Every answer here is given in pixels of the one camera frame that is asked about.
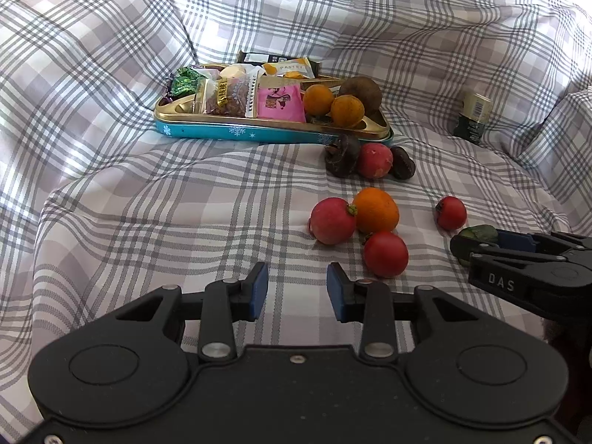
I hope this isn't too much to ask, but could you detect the gold and blue tin tray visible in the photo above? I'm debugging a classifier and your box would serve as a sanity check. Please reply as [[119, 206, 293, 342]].
[[154, 61, 395, 145]]

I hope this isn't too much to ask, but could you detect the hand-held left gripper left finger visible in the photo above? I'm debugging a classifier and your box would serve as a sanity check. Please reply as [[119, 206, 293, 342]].
[[115, 262, 269, 362]]

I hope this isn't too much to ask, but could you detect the black snack packet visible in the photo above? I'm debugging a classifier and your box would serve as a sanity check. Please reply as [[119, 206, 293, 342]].
[[237, 51, 321, 78]]

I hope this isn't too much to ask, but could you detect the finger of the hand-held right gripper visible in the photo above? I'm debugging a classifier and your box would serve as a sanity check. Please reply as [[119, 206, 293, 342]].
[[468, 250, 592, 302], [450, 231, 592, 265]]

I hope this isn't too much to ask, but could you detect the small red fruit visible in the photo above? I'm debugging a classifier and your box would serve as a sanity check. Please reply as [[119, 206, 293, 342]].
[[435, 196, 468, 231]]

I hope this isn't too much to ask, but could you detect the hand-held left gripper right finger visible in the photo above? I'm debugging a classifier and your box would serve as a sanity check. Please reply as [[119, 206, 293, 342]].
[[326, 262, 482, 363]]

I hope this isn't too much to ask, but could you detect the yellow pastry packet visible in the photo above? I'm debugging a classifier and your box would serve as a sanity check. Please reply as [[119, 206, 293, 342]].
[[263, 58, 312, 79]]

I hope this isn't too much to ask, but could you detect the pink snack packet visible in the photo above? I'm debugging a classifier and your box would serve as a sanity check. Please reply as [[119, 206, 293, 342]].
[[256, 84, 306, 122]]

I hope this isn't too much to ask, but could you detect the pinkish red round fruit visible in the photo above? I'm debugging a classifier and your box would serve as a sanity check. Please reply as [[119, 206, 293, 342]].
[[307, 197, 358, 246], [356, 143, 394, 180]]

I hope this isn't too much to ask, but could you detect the small orange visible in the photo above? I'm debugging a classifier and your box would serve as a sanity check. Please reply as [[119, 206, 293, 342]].
[[330, 95, 366, 128], [303, 84, 334, 116]]

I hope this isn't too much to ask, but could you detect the green candy wrapper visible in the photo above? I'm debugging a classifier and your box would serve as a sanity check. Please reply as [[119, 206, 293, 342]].
[[165, 67, 201, 99]]

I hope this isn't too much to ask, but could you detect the clear nut snack packet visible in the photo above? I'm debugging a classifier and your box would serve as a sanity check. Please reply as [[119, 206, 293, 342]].
[[202, 78, 260, 118]]

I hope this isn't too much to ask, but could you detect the green fruit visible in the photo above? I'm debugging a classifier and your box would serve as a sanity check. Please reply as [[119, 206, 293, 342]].
[[459, 225, 499, 243]]

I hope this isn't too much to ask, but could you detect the brown round fruit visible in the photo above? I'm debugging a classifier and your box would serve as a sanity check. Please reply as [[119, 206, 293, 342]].
[[339, 76, 383, 114]]

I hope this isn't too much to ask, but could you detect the dark brown fruit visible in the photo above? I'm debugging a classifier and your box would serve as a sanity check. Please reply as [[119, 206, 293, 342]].
[[390, 147, 417, 180], [324, 135, 361, 178]]

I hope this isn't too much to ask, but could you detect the large orange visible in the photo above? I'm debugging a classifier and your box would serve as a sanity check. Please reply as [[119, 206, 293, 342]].
[[353, 187, 400, 235]]

